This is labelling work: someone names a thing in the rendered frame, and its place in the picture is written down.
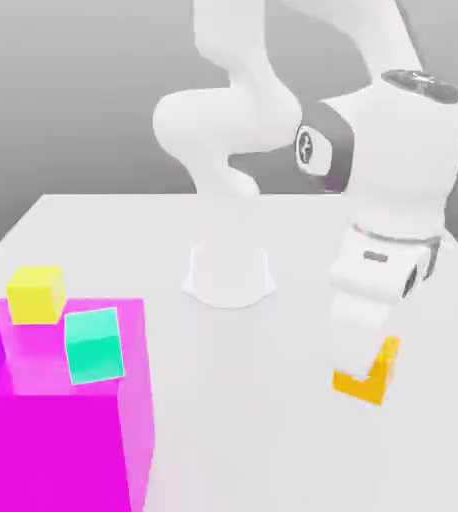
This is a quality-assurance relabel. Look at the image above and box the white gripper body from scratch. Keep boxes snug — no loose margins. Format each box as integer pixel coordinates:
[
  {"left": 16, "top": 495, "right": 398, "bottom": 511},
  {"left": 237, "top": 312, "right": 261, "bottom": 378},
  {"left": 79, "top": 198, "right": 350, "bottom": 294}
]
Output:
[{"left": 328, "top": 228, "right": 411, "bottom": 304}]

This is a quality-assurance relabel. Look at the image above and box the small orange cube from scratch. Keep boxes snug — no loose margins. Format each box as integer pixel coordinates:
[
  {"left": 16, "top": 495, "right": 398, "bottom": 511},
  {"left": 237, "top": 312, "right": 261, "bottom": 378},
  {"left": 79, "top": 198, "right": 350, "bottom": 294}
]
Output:
[{"left": 331, "top": 335, "right": 401, "bottom": 408}]

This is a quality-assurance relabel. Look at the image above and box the small teal cube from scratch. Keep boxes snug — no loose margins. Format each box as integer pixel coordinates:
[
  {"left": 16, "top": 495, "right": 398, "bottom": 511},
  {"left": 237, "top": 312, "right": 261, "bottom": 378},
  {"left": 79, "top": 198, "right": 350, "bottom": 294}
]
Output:
[{"left": 63, "top": 306, "right": 126, "bottom": 387}]

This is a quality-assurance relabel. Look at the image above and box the small yellow cube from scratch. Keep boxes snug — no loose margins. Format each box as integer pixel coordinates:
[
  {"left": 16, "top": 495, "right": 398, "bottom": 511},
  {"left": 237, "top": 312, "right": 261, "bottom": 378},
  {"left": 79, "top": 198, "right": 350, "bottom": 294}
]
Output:
[{"left": 5, "top": 265, "right": 67, "bottom": 326}]

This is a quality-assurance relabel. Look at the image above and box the large magenta box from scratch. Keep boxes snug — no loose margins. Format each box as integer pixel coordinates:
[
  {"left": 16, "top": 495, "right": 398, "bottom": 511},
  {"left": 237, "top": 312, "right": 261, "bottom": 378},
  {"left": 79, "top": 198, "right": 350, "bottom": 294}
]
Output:
[{"left": 0, "top": 297, "right": 157, "bottom": 512}]

